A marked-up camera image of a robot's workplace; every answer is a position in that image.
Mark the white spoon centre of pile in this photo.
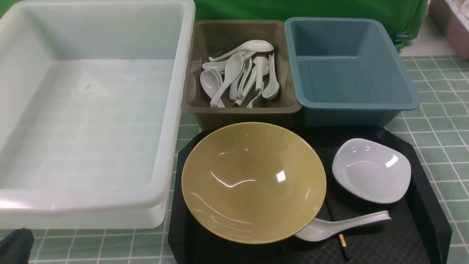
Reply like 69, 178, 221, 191
210, 53, 244, 107

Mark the yellow noodle bowl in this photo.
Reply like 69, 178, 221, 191
181, 122, 327, 245

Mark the small white dish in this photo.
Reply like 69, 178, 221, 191
332, 137, 411, 204

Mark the olive brown plastic bin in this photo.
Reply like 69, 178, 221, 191
181, 19, 302, 130

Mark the white ceramic soup spoon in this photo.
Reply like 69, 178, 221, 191
295, 211, 391, 242

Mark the white spoon top of pile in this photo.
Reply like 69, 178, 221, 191
209, 40, 274, 62

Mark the white spoon right of pile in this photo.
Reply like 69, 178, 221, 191
262, 53, 280, 100

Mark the large white plastic tub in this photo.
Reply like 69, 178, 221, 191
0, 0, 196, 230

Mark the white spoon left of pile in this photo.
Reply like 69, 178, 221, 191
200, 69, 224, 99

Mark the blue plastic bin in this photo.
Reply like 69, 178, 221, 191
284, 17, 421, 127

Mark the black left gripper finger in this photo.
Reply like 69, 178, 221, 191
0, 228, 35, 264

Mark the white spoon of pile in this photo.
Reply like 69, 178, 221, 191
200, 69, 224, 99
262, 53, 280, 100
209, 40, 274, 62
210, 53, 244, 107

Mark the black chopstick gold band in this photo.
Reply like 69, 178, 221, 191
326, 201, 351, 260

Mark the black serving tray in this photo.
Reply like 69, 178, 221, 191
168, 126, 452, 264

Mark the green cloth backdrop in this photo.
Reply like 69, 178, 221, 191
195, 0, 428, 50

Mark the pink bin at corner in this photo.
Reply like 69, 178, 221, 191
428, 0, 469, 62

